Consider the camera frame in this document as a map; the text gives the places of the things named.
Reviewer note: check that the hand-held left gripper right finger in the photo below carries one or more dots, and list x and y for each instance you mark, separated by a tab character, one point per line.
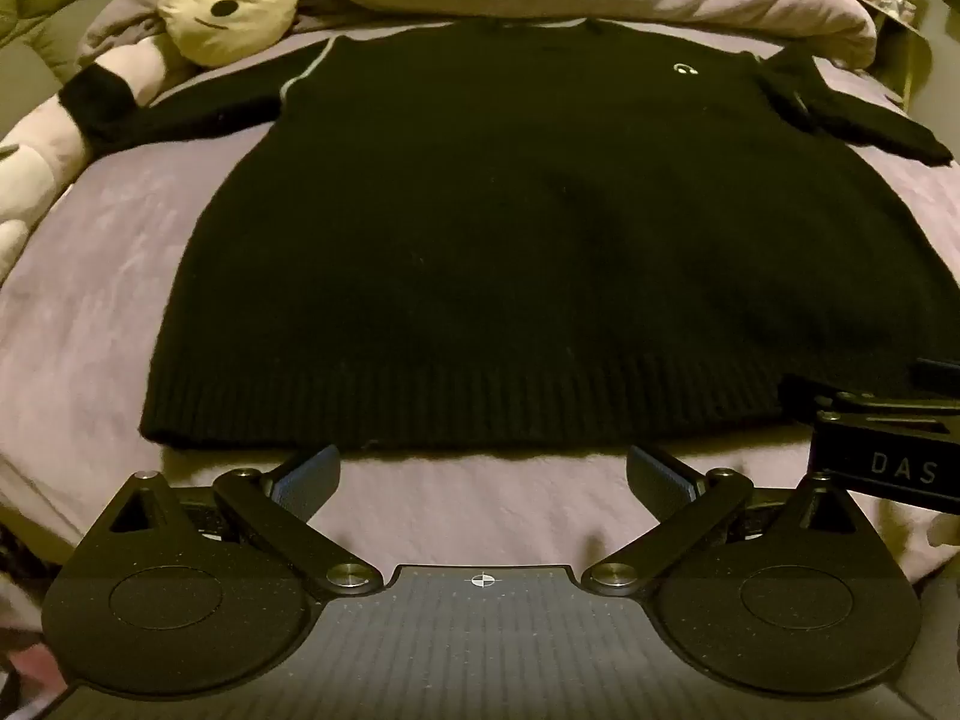
660	480

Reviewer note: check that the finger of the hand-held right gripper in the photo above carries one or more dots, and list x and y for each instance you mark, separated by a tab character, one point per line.
937	373
885	409

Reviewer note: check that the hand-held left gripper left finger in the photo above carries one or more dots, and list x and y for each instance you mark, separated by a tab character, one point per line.
311	484

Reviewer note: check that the black knit sweater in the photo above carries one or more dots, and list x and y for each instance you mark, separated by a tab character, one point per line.
510	240

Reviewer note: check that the wooden side table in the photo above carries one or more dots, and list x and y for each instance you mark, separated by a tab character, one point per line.
911	52

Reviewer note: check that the cat plush toy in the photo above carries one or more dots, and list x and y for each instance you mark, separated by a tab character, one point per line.
225	0

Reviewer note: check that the green headboard cushion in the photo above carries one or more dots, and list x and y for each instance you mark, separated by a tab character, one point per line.
45	22

